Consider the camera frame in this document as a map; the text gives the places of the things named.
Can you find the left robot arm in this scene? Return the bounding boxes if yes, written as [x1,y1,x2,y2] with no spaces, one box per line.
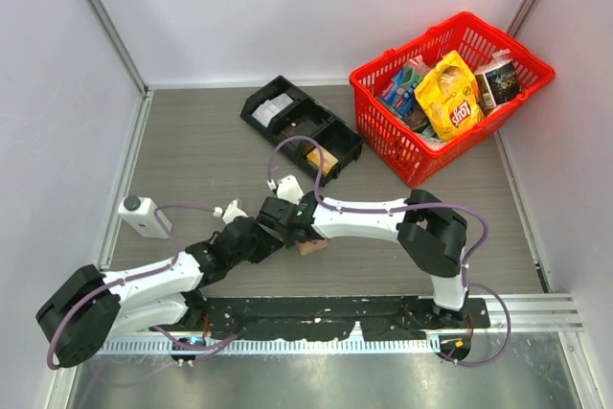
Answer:
[35,217,284,370]

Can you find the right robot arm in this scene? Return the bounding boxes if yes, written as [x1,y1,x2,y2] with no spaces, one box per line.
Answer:
[257,190,468,328]

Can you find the gold card in tray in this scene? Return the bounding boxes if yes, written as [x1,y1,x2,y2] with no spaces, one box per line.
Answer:
[306,148,338,175]

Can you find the white cards in tray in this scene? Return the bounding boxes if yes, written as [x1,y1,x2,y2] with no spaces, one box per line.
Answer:
[252,93,294,127]

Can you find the black compartment tray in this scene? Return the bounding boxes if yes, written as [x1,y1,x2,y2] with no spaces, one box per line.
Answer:
[240,76,364,186]

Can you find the white box device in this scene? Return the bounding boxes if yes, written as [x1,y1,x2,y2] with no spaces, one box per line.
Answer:
[118,195,172,239]

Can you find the red plastic shopping basket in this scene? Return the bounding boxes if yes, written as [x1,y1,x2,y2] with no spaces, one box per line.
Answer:
[349,11,556,188]

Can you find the dark brown packet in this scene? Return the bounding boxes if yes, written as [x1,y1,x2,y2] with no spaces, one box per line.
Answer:
[402,104,429,132]

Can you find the white clear plastic packet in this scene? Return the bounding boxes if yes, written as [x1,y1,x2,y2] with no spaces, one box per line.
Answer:
[422,136,448,151]

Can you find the blue sponge pack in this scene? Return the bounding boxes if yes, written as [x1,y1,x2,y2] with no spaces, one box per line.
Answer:
[376,66,422,119]

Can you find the yellow chips bag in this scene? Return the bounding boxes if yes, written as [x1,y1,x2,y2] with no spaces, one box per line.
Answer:
[415,50,485,142]

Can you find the black round can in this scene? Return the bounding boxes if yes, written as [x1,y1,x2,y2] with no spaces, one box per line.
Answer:
[474,58,521,115]

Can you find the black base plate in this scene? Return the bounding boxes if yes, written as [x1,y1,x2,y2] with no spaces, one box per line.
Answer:
[162,296,491,342]

